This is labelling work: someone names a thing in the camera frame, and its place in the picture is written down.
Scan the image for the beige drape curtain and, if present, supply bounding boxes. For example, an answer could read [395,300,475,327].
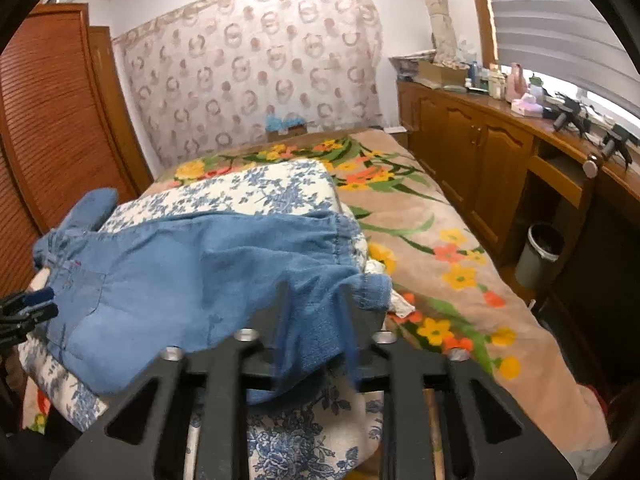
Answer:
[407,0,458,58]

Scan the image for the patterned flat box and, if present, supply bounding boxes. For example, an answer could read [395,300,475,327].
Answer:
[389,50,436,81]

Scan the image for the grey striped window blind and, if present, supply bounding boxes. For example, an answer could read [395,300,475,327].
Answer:
[480,0,640,121]

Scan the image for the wooden window frame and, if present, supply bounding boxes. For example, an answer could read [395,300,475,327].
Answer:
[462,0,501,66]

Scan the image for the white blue floral quilt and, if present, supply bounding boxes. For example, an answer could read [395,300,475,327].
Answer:
[17,157,386,480]

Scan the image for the small black tripod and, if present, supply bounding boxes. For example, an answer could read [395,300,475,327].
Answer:
[600,125,633,166]
[547,95,591,133]

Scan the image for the circle patterned sheer curtain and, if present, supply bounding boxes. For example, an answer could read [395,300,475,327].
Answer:
[112,0,386,173]

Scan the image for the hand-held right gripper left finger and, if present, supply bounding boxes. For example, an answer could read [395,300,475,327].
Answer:
[50,280,301,480]

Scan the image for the pink tissue box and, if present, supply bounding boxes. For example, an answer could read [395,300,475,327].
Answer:
[510,97,543,117]

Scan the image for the brown floral blanket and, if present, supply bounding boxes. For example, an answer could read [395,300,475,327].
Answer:
[20,127,613,461]

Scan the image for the blue denim pants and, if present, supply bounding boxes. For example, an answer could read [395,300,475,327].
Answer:
[32,187,393,406]

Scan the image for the open cardboard box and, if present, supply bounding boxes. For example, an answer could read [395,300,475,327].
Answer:
[417,60,468,88]

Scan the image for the blue plastic bag bundle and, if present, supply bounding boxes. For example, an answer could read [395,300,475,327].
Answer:
[264,109,303,133]

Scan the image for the small cardboard box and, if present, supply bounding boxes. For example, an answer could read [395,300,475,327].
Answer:
[265,122,307,143]

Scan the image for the grey trash bin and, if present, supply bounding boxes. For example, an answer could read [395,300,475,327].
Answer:
[515,222,566,288]

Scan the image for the wooden slatted wardrobe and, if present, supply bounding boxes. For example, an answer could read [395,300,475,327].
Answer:
[0,2,156,301]

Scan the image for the wooden sideboard cabinet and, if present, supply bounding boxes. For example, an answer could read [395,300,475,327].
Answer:
[397,80,640,401]

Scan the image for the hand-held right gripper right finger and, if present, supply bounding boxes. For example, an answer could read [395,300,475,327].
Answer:
[342,285,571,480]

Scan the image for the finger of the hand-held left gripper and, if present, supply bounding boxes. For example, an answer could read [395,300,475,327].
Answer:
[0,287,55,311]
[10,302,58,330]

